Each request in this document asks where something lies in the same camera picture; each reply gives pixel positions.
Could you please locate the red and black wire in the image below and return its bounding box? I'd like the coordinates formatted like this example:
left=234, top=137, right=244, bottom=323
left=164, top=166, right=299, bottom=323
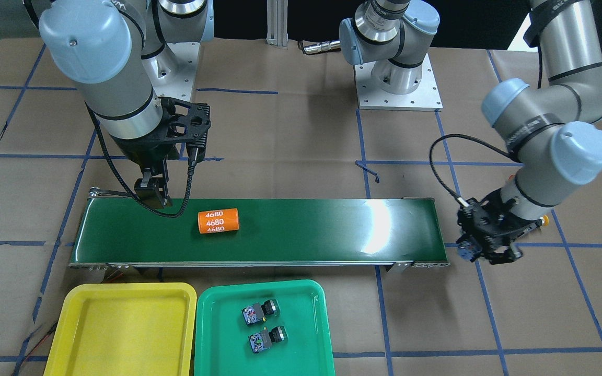
left=17, top=322, right=59, bottom=376

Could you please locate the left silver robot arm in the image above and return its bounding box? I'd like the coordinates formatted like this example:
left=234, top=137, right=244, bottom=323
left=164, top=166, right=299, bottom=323
left=339, top=1, right=602, bottom=265

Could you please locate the black braided cable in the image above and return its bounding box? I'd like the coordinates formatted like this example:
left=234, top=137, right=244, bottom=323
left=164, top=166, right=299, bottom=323
left=85, top=104, right=195, bottom=219

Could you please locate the aluminium frame post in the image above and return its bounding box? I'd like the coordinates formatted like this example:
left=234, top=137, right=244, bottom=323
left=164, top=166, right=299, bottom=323
left=265, top=0, right=288, bottom=49

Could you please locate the orange cylinder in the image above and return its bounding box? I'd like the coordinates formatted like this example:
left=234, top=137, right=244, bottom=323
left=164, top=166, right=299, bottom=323
left=198, top=208, right=240, bottom=234

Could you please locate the yellow plastic tray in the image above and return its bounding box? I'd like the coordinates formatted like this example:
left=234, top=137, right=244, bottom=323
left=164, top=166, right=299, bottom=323
left=44, top=283, right=198, bottom=375

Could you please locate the green conveyor belt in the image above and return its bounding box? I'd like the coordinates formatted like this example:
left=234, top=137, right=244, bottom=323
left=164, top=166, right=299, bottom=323
left=69, top=195, right=449, bottom=269

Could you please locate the green plastic tray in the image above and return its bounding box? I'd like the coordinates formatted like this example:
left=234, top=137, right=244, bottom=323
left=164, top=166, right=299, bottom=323
left=194, top=280, right=335, bottom=375

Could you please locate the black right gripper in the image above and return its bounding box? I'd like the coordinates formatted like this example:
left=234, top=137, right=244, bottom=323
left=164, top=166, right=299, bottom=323
left=111, top=99, right=211, bottom=209

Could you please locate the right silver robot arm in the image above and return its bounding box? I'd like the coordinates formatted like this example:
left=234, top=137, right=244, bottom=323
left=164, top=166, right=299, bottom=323
left=0, top=1, right=214, bottom=216

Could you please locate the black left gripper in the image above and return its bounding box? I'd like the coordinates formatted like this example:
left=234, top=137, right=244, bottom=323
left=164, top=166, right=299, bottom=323
left=457, top=190, right=536, bottom=265

